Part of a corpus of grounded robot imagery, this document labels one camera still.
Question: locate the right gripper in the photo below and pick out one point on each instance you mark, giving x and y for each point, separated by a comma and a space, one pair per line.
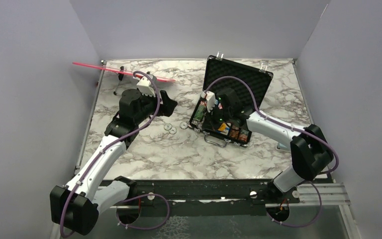
213, 124

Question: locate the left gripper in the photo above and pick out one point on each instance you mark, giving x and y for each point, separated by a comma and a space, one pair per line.
166, 108

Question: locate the white one poker chip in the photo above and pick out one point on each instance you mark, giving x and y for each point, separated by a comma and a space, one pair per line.
173, 130
184, 125
167, 126

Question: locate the blue yellow card deck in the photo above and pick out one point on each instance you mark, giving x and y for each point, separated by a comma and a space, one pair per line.
227, 130

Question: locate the orange big blind button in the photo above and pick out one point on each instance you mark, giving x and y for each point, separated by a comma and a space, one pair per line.
222, 127

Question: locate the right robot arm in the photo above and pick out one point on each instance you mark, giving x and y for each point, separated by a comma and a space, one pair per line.
310, 152

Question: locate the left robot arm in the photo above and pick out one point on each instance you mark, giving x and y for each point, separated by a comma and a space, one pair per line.
77, 205

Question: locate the orange black chip stack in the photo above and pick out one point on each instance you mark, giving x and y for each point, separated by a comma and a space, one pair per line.
234, 132

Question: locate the black poker chip case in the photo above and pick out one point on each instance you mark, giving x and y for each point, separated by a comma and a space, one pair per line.
233, 81

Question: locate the purple red chip stack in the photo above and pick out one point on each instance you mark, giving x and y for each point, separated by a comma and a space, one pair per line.
244, 135

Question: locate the red white chip stack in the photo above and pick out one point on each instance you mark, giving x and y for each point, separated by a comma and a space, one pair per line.
199, 114

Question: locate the pink acrylic sheet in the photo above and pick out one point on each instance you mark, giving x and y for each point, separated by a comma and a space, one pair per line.
118, 71

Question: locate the light blue eraser block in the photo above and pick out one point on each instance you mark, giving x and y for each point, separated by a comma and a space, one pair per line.
283, 147

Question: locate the chrome case handle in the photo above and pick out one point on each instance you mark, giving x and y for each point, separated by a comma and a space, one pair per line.
220, 142

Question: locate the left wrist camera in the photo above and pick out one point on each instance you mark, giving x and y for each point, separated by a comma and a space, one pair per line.
145, 87

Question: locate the metal wire stand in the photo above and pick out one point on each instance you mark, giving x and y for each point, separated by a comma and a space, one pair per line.
121, 77

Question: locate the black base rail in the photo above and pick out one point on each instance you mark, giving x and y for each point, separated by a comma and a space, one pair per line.
193, 198

